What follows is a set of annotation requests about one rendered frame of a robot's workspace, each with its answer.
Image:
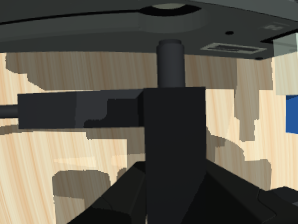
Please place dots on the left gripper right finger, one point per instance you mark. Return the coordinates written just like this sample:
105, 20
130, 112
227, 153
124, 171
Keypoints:
232, 200

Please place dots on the black vented box on grey base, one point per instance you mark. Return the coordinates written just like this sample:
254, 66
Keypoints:
246, 29

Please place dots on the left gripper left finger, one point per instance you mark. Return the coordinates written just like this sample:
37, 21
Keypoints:
123, 203

